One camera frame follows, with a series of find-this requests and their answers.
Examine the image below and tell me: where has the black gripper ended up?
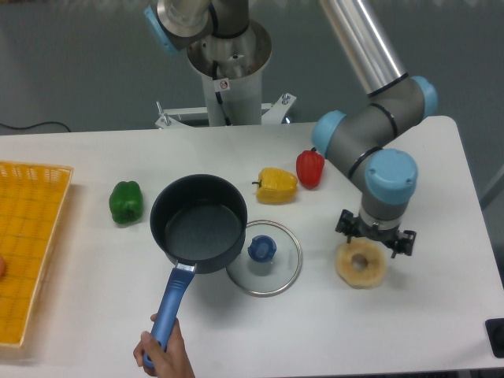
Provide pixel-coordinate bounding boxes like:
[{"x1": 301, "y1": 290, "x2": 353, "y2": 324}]
[{"x1": 335, "y1": 209, "x2": 417, "y2": 258}]

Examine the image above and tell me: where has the beige plush donut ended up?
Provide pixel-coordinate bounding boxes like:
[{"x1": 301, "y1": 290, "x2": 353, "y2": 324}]
[{"x1": 335, "y1": 239, "x2": 387, "y2": 288}]

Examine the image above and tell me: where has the dark saucepan blue handle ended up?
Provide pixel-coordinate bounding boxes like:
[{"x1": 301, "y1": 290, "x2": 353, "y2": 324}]
[{"x1": 150, "y1": 174, "x2": 247, "y2": 350}]

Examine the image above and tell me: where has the person's forearm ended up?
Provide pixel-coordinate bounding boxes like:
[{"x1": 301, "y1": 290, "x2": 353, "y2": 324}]
[{"x1": 172, "y1": 361, "x2": 195, "y2": 378}]

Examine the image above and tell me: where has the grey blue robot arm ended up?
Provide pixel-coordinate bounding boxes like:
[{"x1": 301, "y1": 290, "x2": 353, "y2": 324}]
[{"x1": 144, "y1": 1, "x2": 438, "y2": 255}]

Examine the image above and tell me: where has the person's hand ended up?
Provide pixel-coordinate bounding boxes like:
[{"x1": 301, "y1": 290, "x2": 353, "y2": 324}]
[{"x1": 133, "y1": 318, "x2": 191, "y2": 378}]

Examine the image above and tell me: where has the red bell pepper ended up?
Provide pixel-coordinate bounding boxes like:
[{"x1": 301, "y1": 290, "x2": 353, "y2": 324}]
[{"x1": 296, "y1": 147, "x2": 325, "y2": 189}]

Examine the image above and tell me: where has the glass lid blue knob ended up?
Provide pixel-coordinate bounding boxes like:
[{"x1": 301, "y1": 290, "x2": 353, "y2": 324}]
[{"x1": 226, "y1": 220, "x2": 303, "y2": 298}]

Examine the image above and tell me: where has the yellow bell pepper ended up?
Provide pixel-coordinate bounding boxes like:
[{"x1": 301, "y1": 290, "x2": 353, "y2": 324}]
[{"x1": 253, "y1": 167, "x2": 298, "y2": 204}]

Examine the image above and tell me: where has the black device at edge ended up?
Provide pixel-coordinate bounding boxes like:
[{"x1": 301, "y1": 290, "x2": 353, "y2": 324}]
[{"x1": 485, "y1": 318, "x2": 504, "y2": 358}]

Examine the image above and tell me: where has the green bell pepper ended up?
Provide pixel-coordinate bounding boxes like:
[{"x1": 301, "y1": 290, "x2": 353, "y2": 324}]
[{"x1": 109, "y1": 181, "x2": 143, "y2": 224}]

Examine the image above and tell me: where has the yellow woven basket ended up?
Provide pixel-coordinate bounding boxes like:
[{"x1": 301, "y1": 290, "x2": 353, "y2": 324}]
[{"x1": 1, "y1": 161, "x2": 73, "y2": 348}]

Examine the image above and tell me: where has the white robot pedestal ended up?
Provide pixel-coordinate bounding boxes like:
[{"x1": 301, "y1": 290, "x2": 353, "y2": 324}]
[{"x1": 155, "y1": 20, "x2": 297, "y2": 129}]

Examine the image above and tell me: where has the black cable on floor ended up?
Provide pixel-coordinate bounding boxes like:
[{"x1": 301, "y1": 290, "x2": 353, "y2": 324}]
[{"x1": 0, "y1": 121, "x2": 72, "y2": 133}]

